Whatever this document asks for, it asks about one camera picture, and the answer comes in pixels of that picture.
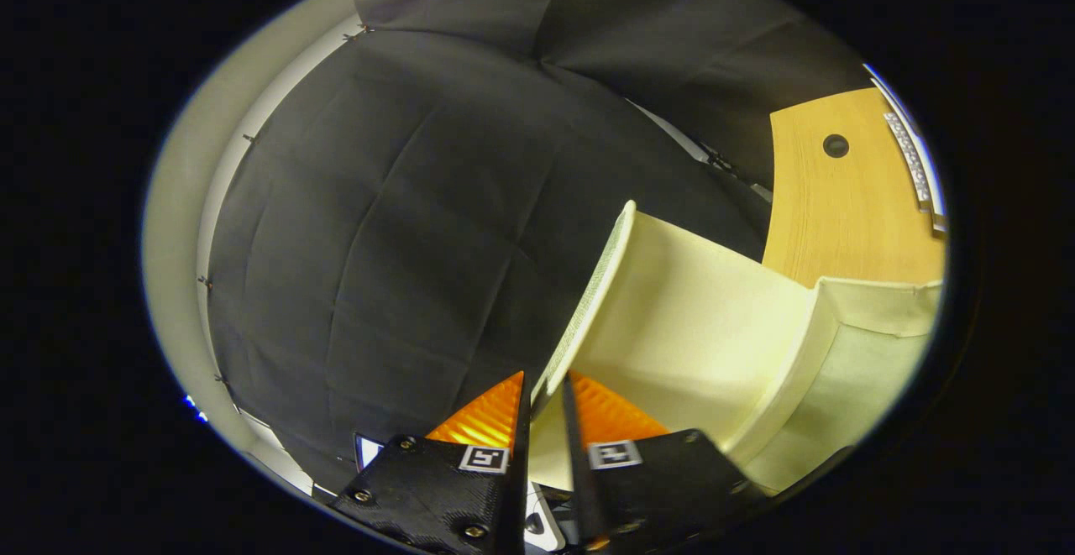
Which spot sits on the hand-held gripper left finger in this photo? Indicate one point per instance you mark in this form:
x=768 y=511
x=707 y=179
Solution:
x=445 y=496

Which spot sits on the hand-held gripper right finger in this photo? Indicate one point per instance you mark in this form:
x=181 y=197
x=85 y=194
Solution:
x=663 y=488

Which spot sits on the cream fabric storage box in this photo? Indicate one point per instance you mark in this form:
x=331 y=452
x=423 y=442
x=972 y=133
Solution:
x=697 y=311

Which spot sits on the white device with dark holes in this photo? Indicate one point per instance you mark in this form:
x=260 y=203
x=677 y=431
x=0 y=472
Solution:
x=544 y=526

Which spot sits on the grey perforated strip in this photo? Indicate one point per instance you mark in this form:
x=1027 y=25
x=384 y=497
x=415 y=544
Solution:
x=909 y=156

